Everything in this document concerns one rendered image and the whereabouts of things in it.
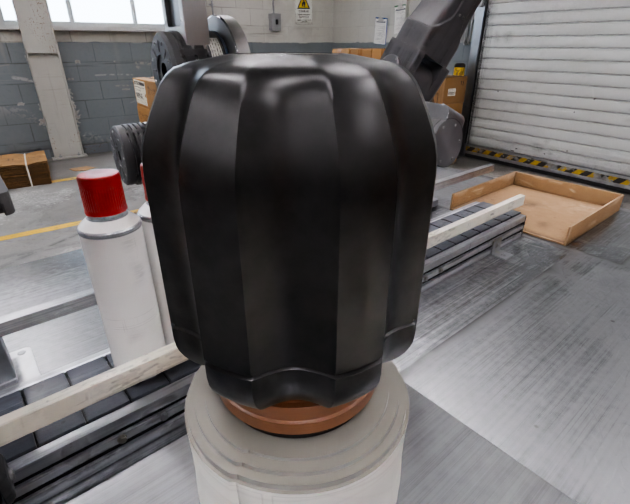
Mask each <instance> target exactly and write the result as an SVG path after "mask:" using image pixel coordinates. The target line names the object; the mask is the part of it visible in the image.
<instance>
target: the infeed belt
mask: <svg viewBox="0 0 630 504"><path fill-rule="evenodd" d="M493 205H494V204H490V203H486V202H481V203H478V204H476V205H474V206H471V207H468V208H466V209H463V210H461V211H458V212H456V213H453V214H451V215H449V216H446V217H444V218H441V219H439V220H436V221H434V222H431V223H430V227H429V233H430V232H433V231H435V230H437V229H440V228H442V227H444V226H447V225H449V224H451V223H454V222H456V221H458V220H461V219H463V218H465V217H468V216H470V215H472V214H475V213H477V212H479V211H482V210H484V209H486V208H489V207H491V206H493ZM519 214H521V212H519V211H515V210H511V211H509V212H506V213H504V214H502V215H500V216H498V217H496V218H493V219H491V220H489V221H487V222H485V223H483V224H480V225H478V226H476V227H474V228H472V229H470V230H468V231H465V232H463V233H461V234H459V235H457V236H455V237H452V238H450V239H448V240H446V241H444V242H442V243H439V244H437V245H435V246H433V247H431V248H429V249H427V250H426V258H425V260H427V259H429V258H431V257H433V256H435V255H437V254H439V253H441V252H443V251H445V250H447V249H449V248H451V247H453V246H455V245H457V244H459V243H462V242H464V241H466V240H468V239H470V238H472V237H474V236H476V235H478V234H480V233H482V232H484V231H486V230H488V229H490V228H492V227H494V226H496V225H499V224H501V223H503V222H505V221H507V220H509V219H511V218H513V217H515V216H517V215H519ZM106 359H107V360H108V362H107V361H106V360H105V358H104V357H103V356H102V357H100V358H97V359H95V360H92V361H90V362H87V363H85V364H82V365H80V366H77V367H75V368H73V369H70V370H68V371H66V373H67V376H68V378H66V376H65V374H64V372H63V373H60V374H58V375H55V376H53V377H50V378H48V379H45V380H43V381H41V382H38V383H36V384H33V385H31V386H28V387H26V388H23V393H24V397H22V394H21V391H20V390H18V391H16V392H14V393H11V394H9V395H6V396H4V397H1V398H0V417H1V416H3V415H5V414H8V413H10V412H12V411H15V410H17V409H19V408H22V407H24V406H26V405H29V404H31V403H33V402H36V401H38V400H40V399H43V398H45V397H47V396H50V395H52V394H54V393H57V392H59V391H61V390H64V389H66V388H68V387H71V386H73V385H75V384H78V383H80V382H82V381H85V380H87V379H89V378H92V377H94V376H96V375H99V374H101V373H103V372H106V371H108V370H110V369H113V368H115V367H114V363H113V359H112V356H111V353H109V354H107V355H106ZM200 366H201V364H198V363H195V362H193V361H191V360H190V359H189V360H187V361H185V362H183V363H180V364H178V365H176V366H174V367H172V368H170V369H168V370H165V371H163V372H161V373H160V374H158V375H157V376H155V377H153V378H151V379H149V380H146V381H142V382H139V383H137V384H135V385H133V386H131V387H129V388H127V389H124V390H122V391H120V392H118V393H116V394H114V395H111V396H109V397H107V398H105V399H103V400H101V401H98V402H96V403H94V404H92V405H90V406H88V407H86V408H83V409H81V410H79V411H77V412H75V413H73V414H70V415H68V416H66V417H64V418H62V419H60V420H57V421H55V422H53V423H51V424H49V425H47V426H44V427H42V428H40V429H38V430H36V431H34V432H32V433H29V434H27V435H25V436H23V437H21V438H19V439H16V440H14V441H12V442H10V443H8V444H6V445H3V446H1V447H0V453H1V454H2V455H3V457H4V459H5V461H6V463H9V462H11V461H13V460H15V459H17V458H19V457H21V456H23V455H25V454H27V453H29V452H31V451H33V450H35V449H38V448H40V447H42V446H44V445H46V444H48V443H50V442H52V441H54V440H56V439H58V438H60V437H62V436H64V435H66V434H68V433H70V432H73V431H75V430H77V429H79V428H81V427H83V426H85V425H87V424H89V423H91V422H93V421H95V420H97V419H99V418H101V417H103V416H105V415H108V414H110V413H112V412H114V411H116V410H118V409H120V408H122V407H124V406H126V405H128V404H130V403H132V402H134V401H136V400H138V399H140V398H142V397H145V396H147V395H149V394H151V393H153V392H155V391H157V390H159V389H161V388H163V387H165V386H167V385H169V384H171V383H173V382H175V381H177V380H180V379H182V378H184V377H186V376H188V375H190V374H192V373H194V372H196V371H198V369H199V368H200Z"/></svg>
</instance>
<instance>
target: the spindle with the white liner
mask: <svg viewBox="0 0 630 504"><path fill-rule="evenodd" d="M437 158H438V155H437V143H436V137H435V133H434V128H433V124H432V121H431V117H430V114H429V111H428V108H427V105H426V102H425V100H424V97H423V94H422V92H421V89H420V87H419V85H418V82H417V81H416V79H415V78H414V76H413V75H412V74H411V73H410V72H409V71H408V70H407V69H406V68H405V67H404V66H401V65H398V64H395V63H392V62H390V61H385V60H380V59H375V58H369V57H364V56H359V55H354V54H347V53H303V52H282V53H233V54H226V55H220V56H215V57H210V58H205V59H199V60H194V61H189V62H186V63H183V64H181V65H178V66H175V67H173V68H172V69H171V70H170V71H168V72H167V73H166V74H165V76H164V77H163V79H162V80H161V82H160V83H159V86H158V89H157V91H156V94H155V96H154V99H153V102H152V106H151V109H150V112H149V116H148V120H147V123H146V127H145V132H144V138H143V143H142V167H143V176H144V182H145V187H146V192H147V198H148V203H149V209H150V214H151V219H152V225H153V230H154V236H155V241H156V246H157V252H158V257H159V262H160V268H161V273H162V279H163V284H164V289H165V295H166V300H167V306H168V311H169V316H170V322H171V327H172V333H173V338H174V341H175V344H176V347H177V348H178V350H179V351H180V352H181V353H182V354H183V355H184V356H185V357H187V358H188V359H190V360H191V361H193V362H195V363H198V364H201V366H200V368H199V369H198V371H197V372H196V374H195V376H194V378H193V380H192V382H191V385H190V387H189V390H188V393H187V396H186V401H185V412H184V413H185V425H186V430H187V434H188V438H189V442H190V446H191V450H192V455H193V460H194V465H195V471H196V480H197V489H198V495H199V499H200V504H396V502H397V496H398V490H399V484H400V476H401V459H402V451H403V444H404V438H405V432H406V427H407V422H408V417H409V396H408V391H407V387H406V384H405V382H404V380H403V377H402V376H401V374H400V372H399V370H398V368H397V367H396V365H395V364H394V362H393V361H392V360H394V359H396V358H398V357H399V356H401V355H402V354H404V353H405V352H406V351H407V350H408V349H409V348H410V346H411V344H412V343H413V340H414V336H415V333H416V326H417V319H418V311H419V303H420V296H421V288H422V281H423V273H424V265H425V258H426V250H427V242H428V235H429V227H430V220H431V212H432V204H433V197H434V189H435V181H436V174H437Z"/></svg>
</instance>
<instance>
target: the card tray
mask: <svg viewBox="0 0 630 504"><path fill-rule="evenodd" d="M519 194H521V195H525V199H524V203H523V205H521V206H519V207H517V208H515V209H513V210H515V211H519V212H521V214H523V215H526V221H525V225H524V229H523V233H525V234H528V235H532V236H535V237H538V238H541V239H544V240H548V241H551V242H554V243H557V244H560V245H564V246H566V245H568V244H569V243H571V242H572V241H574V240H575V239H577V238H578V237H580V236H581V235H583V234H584V233H586V232H587V231H589V230H590V229H592V228H593V227H595V226H596V225H598V224H599V223H601V222H602V221H604V220H606V219H607V218H609V217H610V216H612V215H613V214H615V213H616V212H618V211H619V209H620V206H621V203H622V200H623V197H624V194H620V193H615V192H610V191H606V190H601V189H596V188H592V187H587V186H582V185H578V184H573V183H568V182H564V181H559V180H554V179H549V178H545V177H540V176H535V175H531V174H526V173H521V172H517V171H514V172H511V173H509V174H506V175H503V176H500V177H498V178H495V179H492V180H489V181H486V182H484V183H481V184H478V185H475V186H472V187H470V188H467V189H464V190H461V191H458V192H456V193H453V194H452V197H451V204H450V210H452V211H453V210H456V209H458V208H461V207H463V206H466V205H468V204H471V203H473V202H486V203H490V204H494V205H496V204H498V203H500V202H503V201H505V200H507V199H510V198H512V197H514V196H517V195H519Z"/></svg>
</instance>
